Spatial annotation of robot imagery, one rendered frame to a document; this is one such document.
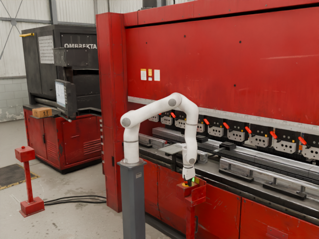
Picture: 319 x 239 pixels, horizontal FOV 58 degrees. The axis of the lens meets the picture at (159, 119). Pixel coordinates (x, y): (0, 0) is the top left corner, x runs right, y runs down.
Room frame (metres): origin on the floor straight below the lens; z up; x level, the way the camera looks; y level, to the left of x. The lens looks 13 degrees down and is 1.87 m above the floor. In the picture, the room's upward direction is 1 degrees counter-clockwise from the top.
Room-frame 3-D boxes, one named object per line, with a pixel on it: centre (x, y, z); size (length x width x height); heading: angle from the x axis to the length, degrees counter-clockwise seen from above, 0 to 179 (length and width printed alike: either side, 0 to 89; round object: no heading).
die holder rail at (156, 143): (3.12, 0.13, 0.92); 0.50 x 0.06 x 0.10; 43
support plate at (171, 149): (2.61, -0.14, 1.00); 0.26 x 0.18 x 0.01; 133
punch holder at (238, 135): (2.29, -0.64, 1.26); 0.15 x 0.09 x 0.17; 43
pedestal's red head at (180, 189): (2.26, -0.26, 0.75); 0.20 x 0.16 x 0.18; 36
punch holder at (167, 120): (2.88, -0.09, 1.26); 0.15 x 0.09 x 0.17; 43
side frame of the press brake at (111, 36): (3.55, 0.29, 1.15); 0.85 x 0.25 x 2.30; 133
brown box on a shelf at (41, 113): (4.24, 1.75, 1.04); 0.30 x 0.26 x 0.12; 44
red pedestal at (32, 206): (3.25, 1.59, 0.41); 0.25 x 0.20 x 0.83; 133
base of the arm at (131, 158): (2.26, 0.23, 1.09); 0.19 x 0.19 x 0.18
